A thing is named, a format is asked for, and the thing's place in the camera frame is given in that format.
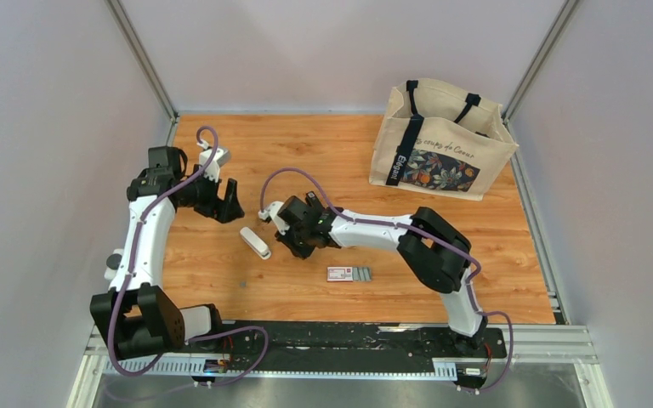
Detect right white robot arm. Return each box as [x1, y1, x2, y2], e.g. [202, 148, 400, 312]
[258, 193, 488, 356]

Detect beige floral tote bag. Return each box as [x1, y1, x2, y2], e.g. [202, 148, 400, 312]
[369, 78, 519, 201]

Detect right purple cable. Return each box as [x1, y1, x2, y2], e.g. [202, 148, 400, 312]
[258, 167, 514, 361]

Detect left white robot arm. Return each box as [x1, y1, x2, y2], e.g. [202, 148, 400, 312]
[89, 145, 244, 361]

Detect red staple box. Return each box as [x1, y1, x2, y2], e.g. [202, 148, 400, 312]
[326, 266, 372, 282]

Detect white stapler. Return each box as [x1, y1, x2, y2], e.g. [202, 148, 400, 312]
[239, 227, 271, 260]

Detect black stapler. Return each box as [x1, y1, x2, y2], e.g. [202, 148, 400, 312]
[305, 191, 323, 211]

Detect white box with knob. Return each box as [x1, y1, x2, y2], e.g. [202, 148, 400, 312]
[104, 248, 123, 281]

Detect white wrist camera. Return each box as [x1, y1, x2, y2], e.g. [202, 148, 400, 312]
[196, 142, 231, 182]
[258, 201, 289, 235]

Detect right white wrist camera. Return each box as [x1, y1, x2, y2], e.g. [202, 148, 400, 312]
[258, 201, 289, 235]

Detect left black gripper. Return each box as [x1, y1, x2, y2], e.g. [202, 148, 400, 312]
[177, 166, 244, 224]

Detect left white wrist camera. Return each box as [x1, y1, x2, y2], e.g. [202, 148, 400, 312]
[196, 142, 231, 182]

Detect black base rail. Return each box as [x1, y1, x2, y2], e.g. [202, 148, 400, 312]
[187, 320, 508, 388]

